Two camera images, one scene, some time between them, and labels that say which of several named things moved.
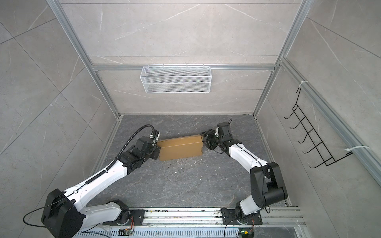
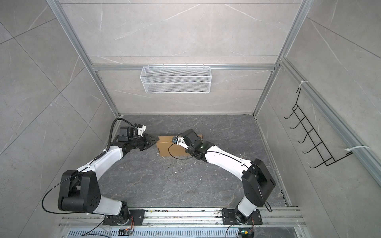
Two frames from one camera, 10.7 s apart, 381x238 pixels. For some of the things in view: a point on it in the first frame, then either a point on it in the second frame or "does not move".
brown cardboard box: (180, 147) does not move
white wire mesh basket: (175, 80) does not move
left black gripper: (158, 151) -> (149, 141)
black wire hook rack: (327, 158) does not move
